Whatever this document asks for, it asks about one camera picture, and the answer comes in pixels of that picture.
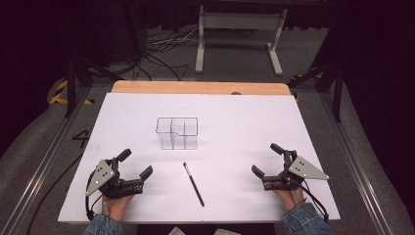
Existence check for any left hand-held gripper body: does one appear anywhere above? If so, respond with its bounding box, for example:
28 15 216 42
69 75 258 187
85 158 145 201

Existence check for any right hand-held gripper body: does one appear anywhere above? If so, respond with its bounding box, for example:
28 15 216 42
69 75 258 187
262 149 330 192

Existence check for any clear plastic compartment box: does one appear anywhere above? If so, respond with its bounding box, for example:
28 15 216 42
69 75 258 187
155 117 200 151

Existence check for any black pen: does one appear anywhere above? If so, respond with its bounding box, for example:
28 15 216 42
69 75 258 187
182 162 206 208

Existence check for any person's right hand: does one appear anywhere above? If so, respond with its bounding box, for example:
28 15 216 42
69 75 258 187
273 188 306 212

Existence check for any person's left hand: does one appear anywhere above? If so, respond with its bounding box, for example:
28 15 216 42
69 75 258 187
101 194 134 223

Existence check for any white paper sheet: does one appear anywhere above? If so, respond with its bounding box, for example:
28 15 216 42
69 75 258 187
212 228 243 235

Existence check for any black tripod stand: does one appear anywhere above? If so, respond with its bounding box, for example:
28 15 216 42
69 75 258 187
287 62 345 123
63 55 125 119

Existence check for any yellow black striped tape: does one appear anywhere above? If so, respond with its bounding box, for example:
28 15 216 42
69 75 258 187
48 79 96 106

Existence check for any wooden table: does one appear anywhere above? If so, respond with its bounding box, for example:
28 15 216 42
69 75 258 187
111 79 292 96

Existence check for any white metal stand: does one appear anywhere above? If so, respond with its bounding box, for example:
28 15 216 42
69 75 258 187
194 4 289 77

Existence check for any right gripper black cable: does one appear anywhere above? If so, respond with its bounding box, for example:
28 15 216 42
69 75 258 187
298 179 330 223

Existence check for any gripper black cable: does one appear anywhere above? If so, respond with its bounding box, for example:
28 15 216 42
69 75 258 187
84 170 103 221
298 179 330 223

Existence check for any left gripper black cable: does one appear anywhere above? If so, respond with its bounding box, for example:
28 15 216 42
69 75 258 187
84 170 103 221

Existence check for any aluminium rail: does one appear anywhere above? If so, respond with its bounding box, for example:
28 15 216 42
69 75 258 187
0 85 93 235
317 91 392 235

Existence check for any black floor cable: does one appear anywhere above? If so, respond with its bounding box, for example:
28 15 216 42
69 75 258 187
24 153 83 235

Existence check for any tangle of floor cables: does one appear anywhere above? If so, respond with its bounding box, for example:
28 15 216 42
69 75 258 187
133 25 201 82

